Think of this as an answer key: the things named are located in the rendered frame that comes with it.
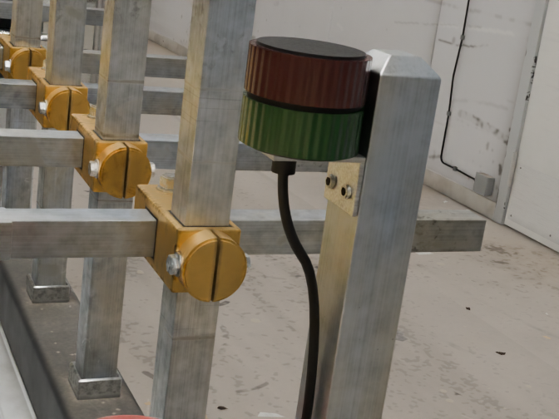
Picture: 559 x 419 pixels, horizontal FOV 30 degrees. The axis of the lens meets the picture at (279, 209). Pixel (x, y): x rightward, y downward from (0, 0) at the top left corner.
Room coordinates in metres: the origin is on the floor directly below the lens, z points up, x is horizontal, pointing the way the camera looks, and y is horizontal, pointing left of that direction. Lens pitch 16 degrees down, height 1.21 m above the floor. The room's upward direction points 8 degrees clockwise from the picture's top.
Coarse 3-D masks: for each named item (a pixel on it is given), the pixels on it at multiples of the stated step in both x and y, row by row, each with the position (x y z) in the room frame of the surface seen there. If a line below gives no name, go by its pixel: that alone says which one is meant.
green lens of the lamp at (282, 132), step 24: (240, 120) 0.50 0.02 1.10; (264, 120) 0.48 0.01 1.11; (288, 120) 0.47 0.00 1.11; (312, 120) 0.47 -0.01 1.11; (336, 120) 0.48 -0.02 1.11; (360, 120) 0.49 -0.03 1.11; (264, 144) 0.48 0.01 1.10; (288, 144) 0.47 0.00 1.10; (312, 144) 0.47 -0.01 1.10; (336, 144) 0.48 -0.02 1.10
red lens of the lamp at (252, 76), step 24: (264, 48) 0.48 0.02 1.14; (264, 72) 0.48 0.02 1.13; (288, 72) 0.47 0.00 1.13; (312, 72) 0.47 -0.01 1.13; (336, 72) 0.48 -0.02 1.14; (360, 72) 0.49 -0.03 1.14; (264, 96) 0.48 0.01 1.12; (288, 96) 0.47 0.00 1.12; (312, 96) 0.47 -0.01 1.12; (336, 96) 0.48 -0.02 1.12; (360, 96) 0.49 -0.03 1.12
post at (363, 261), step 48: (384, 96) 0.50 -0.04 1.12; (432, 96) 0.51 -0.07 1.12; (384, 144) 0.50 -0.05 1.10; (384, 192) 0.51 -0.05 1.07; (336, 240) 0.52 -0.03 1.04; (384, 240) 0.51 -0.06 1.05; (336, 288) 0.51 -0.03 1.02; (384, 288) 0.51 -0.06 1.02; (336, 336) 0.50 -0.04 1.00; (384, 336) 0.51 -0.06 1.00; (336, 384) 0.50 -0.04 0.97; (384, 384) 0.51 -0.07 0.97
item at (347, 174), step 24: (288, 48) 0.48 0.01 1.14; (312, 48) 0.50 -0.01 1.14; (336, 48) 0.51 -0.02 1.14; (288, 168) 0.49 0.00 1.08; (336, 168) 0.52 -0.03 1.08; (360, 168) 0.50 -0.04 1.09; (336, 192) 0.52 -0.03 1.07; (288, 216) 0.50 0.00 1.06; (288, 240) 0.50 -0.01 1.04; (312, 288) 0.51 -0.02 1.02; (312, 312) 0.51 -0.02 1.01; (312, 336) 0.51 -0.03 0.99; (312, 360) 0.51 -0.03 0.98; (312, 384) 0.51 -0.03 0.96; (312, 408) 0.51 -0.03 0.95
